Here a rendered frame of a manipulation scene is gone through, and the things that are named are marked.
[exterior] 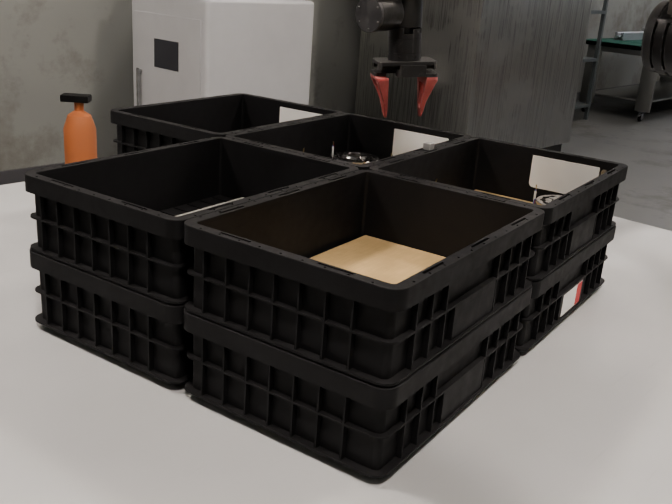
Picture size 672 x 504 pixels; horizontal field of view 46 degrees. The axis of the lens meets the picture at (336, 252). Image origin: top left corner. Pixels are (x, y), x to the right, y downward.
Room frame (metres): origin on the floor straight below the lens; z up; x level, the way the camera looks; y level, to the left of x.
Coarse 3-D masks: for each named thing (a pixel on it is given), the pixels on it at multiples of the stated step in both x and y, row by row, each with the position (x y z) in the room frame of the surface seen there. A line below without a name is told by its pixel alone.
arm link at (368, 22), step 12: (360, 0) 1.35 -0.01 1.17; (372, 0) 1.33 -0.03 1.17; (384, 0) 1.33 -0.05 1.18; (396, 0) 1.36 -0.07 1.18; (360, 12) 1.35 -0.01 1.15; (372, 12) 1.33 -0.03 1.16; (384, 12) 1.32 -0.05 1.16; (396, 12) 1.35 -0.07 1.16; (360, 24) 1.35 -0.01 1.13; (372, 24) 1.33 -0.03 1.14; (384, 24) 1.33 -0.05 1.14; (396, 24) 1.36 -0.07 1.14
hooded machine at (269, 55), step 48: (144, 0) 4.31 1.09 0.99; (192, 0) 4.04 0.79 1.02; (240, 0) 4.13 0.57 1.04; (288, 0) 4.40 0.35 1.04; (144, 48) 4.30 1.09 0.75; (192, 48) 4.03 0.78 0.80; (240, 48) 4.13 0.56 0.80; (288, 48) 4.38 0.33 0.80; (144, 96) 4.31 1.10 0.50; (192, 96) 4.03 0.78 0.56; (288, 96) 4.39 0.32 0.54
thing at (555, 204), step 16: (448, 144) 1.43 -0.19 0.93; (464, 144) 1.46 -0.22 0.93; (496, 144) 1.49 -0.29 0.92; (512, 144) 1.48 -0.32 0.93; (400, 160) 1.27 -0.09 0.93; (592, 160) 1.39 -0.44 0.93; (400, 176) 1.17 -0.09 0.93; (608, 176) 1.27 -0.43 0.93; (624, 176) 1.35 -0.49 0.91; (480, 192) 1.10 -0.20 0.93; (576, 192) 1.14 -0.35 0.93; (592, 192) 1.20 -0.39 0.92; (544, 208) 1.05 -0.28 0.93; (560, 208) 1.08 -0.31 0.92; (576, 208) 1.14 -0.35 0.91; (544, 224) 1.05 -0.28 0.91
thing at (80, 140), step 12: (60, 96) 3.49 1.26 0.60; (72, 96) 3.50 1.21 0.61; (84, 96) 3.50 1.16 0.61; (72, 120) 3.48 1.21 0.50; (84, 120) 3.50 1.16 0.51; (72, 132) 3.47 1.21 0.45; (84, 132) 3.48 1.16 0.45; (72, 144) 3.47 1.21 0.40; (84, 144) 3.48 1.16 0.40; (96, 144) 3.55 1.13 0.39; (72, 156) 3.47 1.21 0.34; (84, 156) 3.48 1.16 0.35; (96, 156) 3.54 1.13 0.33
